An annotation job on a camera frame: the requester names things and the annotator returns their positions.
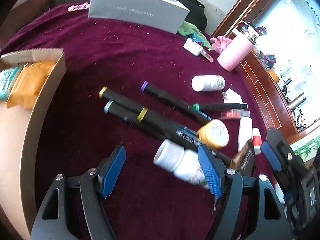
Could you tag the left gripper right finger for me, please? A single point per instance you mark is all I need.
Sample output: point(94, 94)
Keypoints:
point(265, 218)

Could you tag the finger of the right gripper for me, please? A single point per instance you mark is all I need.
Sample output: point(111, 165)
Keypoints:
point(282, 142)
point(271, 156)

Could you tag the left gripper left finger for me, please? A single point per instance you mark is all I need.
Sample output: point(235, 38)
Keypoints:
point(94, 184)

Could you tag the white bottle red label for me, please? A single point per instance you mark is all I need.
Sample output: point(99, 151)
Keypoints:
point(257, 140)

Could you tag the tall white tube bottle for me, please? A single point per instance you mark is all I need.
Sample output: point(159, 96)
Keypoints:
point(245, 132)

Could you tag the white bottle green label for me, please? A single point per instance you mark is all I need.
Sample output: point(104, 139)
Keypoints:
point(183, 163)

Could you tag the yellow capped black marker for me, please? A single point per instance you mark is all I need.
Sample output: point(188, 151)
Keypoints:
point(140, 109)

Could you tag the grey capped black marker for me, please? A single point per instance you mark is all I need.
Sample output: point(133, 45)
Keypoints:
point(156, 125)

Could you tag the dark brown snack packet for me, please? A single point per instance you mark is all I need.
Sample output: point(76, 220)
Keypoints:
point(244, 160)

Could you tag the steel thermos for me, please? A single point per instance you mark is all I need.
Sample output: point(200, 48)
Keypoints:
point(296, 102)

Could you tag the clear case red item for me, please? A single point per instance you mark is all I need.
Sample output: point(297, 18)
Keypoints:
point(235, 114)

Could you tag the white charger plug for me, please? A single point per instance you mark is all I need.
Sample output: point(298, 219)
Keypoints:
point(230, 96)

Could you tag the green capped black marker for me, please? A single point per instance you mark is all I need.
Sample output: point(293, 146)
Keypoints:
point(219, 107)

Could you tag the white pill bottle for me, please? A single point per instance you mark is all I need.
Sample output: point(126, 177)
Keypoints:
point(207, 83)

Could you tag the pink thermos bottle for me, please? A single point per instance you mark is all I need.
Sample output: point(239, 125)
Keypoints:
point(235, 52)

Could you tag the cardboard box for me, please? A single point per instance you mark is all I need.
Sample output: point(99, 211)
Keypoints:
point(20, 133)

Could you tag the purple capped black marker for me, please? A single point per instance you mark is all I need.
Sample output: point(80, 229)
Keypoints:
point(179, 104)

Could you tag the brown patterned card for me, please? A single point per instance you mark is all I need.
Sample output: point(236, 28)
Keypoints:
point(207, 55)

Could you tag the pink crochet item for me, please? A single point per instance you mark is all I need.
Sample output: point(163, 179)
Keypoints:
point(220, 43)

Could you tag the white power adapter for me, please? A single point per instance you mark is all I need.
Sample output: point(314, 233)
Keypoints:
point(193, 47)

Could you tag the blue small object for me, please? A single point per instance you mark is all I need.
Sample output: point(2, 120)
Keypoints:
point(195, 38)

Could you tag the green cloth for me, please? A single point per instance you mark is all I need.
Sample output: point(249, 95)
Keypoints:
point(188, 29)

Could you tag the orange snack packet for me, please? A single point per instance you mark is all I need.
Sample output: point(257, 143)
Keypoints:
point(29, 83)

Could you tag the teal packet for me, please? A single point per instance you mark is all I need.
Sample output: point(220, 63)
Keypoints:
point(8, 78)

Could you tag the grey shoe box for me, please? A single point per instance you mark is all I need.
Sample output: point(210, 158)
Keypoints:
point(167, 15)

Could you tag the pink white fabric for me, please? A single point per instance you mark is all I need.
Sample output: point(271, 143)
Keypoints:
point(76, 7)

